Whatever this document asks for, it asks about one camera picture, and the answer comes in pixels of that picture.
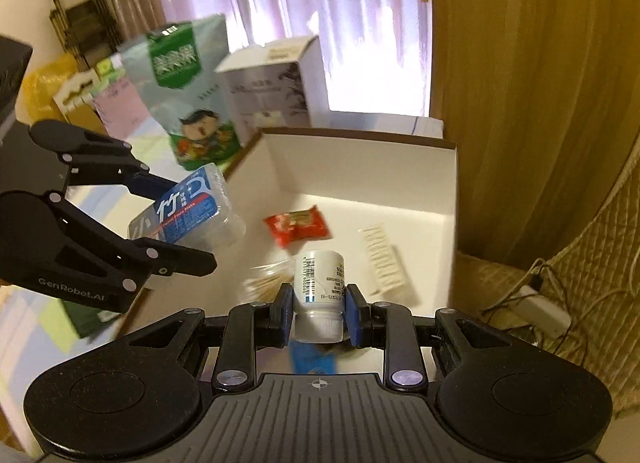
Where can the clear floss box blue label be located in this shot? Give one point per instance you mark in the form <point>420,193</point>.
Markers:
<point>200,208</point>

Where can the white pill bottle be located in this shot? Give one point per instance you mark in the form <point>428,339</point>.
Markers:
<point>320,278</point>

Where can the red snack packet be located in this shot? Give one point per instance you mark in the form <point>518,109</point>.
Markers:
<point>297,225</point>

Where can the beige quilted cushion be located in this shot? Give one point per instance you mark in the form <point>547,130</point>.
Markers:
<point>600,268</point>

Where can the clear bag of cotton swabs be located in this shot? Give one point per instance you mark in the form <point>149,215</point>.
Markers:
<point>267,283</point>

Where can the white power strip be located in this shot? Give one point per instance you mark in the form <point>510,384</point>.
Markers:
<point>545,313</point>

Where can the white humidifier carton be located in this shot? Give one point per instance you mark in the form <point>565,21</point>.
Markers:
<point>270,88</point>

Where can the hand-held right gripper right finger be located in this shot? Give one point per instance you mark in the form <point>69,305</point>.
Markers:
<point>354,315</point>

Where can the green white tissue pack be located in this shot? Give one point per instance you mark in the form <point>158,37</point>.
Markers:
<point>85,88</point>

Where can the white cardboard box brown outside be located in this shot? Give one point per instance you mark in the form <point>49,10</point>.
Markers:
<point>360,173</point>

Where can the pink paper packet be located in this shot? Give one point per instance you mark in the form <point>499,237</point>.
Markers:
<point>122,110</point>

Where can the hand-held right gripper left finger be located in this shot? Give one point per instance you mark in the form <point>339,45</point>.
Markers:
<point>286,314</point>

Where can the white ribbed plastic strip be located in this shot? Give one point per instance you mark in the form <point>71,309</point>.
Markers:
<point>382,260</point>

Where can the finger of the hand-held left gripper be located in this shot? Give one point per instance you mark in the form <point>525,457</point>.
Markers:
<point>185,263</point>
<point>135,174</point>

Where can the golden brown curtain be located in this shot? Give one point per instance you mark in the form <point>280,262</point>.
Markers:
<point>525,93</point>

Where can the pink sheer curtain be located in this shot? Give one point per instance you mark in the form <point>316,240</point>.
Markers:
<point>300,8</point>

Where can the blue hand cream tube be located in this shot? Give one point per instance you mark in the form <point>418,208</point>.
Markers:
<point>312,358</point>

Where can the green cartoon snack bag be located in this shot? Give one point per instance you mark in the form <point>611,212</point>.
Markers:
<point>190,93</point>

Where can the yellow plastic bag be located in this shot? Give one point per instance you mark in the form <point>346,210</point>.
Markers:
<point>42,88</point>

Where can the pastel checkered desktop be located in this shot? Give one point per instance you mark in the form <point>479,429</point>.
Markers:
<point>30,343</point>

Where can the dark green flat packet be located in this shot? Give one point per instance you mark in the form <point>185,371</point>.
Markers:
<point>92,320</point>

